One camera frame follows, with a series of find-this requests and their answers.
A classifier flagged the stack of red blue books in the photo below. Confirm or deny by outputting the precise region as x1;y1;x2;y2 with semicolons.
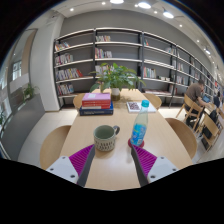
79;93;113;116

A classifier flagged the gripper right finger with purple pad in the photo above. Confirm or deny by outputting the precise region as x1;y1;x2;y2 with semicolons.
131;145;178;187

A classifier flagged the wooden chair far left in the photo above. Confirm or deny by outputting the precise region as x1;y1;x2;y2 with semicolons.
73;93;84;109

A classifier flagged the seated person in brown shirt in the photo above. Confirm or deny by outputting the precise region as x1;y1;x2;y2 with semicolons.
185;79;211;126

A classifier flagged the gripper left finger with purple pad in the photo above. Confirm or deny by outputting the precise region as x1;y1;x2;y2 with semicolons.
47;144;95;187

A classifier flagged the green ceramic mug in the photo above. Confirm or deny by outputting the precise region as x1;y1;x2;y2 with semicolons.
93;125;120;152

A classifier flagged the large grey bookshelf with books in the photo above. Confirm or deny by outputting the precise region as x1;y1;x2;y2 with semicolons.
53;27;215;107

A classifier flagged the green potted plant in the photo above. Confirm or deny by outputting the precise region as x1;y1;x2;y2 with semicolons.
90;63;145;101

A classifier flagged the wooden chair under seated person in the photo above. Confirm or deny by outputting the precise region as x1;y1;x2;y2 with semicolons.
177;95;203;129

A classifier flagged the black backpack on chair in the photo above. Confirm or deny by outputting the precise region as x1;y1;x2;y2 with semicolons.
202;110;218;139

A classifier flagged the wooden chair far right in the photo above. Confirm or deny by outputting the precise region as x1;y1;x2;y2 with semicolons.
144;93;162;109

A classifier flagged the open magazine on table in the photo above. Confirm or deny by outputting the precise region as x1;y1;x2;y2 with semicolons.
127;102;156;113

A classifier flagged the wooden chair near left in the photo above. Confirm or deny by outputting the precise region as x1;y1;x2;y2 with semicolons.
40;125;71;170

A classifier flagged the small plant on left ledge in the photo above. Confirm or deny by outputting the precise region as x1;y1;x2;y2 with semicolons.
23;83;39;101

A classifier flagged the round red coaster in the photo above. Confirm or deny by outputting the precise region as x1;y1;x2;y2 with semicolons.
128;138;145;148

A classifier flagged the clear bottle with blue label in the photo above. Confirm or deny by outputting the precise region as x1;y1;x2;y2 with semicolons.
130;100;149;146

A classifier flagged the wooden chair with black bag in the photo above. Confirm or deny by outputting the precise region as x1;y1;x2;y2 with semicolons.
196;111;222;150

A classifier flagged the wooden chair near right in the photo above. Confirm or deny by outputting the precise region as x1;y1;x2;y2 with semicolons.
166;118;197;158

